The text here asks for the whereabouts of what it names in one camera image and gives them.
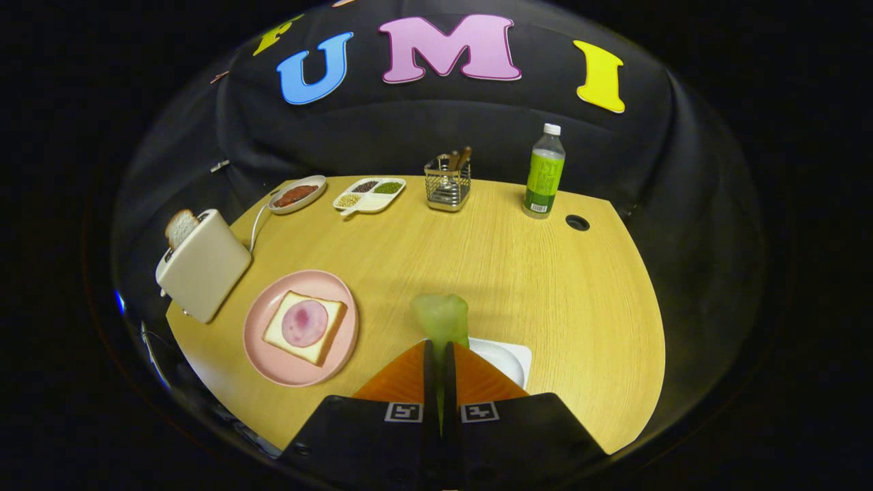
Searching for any white toaster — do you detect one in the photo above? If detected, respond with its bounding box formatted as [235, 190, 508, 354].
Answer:
[156, 209, 253, 324]

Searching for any pink ham slice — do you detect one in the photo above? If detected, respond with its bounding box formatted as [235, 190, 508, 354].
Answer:
[282, 299, 329, 348]

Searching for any white bread slice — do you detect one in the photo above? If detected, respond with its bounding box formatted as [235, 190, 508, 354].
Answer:
[263, 291, 348, 366]

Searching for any brown crust toast slice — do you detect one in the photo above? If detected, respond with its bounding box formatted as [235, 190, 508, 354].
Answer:
[165, 209, 200, 250]

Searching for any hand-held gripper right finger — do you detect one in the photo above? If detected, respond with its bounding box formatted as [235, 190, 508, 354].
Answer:
[443, 341, 608, 491]

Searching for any green drink bottle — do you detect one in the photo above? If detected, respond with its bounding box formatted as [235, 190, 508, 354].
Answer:
[522, 123, 566, 220]

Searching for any pink round plate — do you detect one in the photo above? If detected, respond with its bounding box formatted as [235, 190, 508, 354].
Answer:
[243, 269, 359, 388]

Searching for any white compartment tray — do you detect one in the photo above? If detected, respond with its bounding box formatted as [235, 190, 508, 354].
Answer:
[333, 177, 406, 218]

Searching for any white square plate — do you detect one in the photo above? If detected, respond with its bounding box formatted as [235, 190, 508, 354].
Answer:
[468, 337, 533, 389]

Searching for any green lettuce leaf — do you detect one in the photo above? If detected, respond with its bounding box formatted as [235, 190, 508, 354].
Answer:
[411, 293, 471, 430]

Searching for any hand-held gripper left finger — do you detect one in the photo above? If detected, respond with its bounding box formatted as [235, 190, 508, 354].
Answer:
[280, 340, 437, 491]

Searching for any metal wire basket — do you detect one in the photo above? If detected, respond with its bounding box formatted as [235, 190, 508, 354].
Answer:
[424, 154, 473, 213]

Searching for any black backdrop cloth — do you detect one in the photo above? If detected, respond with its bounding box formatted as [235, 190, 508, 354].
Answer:
[113, 0, 768, 437]

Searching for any brown meat patty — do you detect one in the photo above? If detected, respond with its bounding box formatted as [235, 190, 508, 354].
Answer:
[274, 185, 319, 207]

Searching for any beige round plate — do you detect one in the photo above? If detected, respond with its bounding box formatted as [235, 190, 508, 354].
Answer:
[268, 175, 327, 215]

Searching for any white toaster cable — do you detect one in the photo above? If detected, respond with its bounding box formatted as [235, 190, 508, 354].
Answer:
[250, 203, 273, 253]

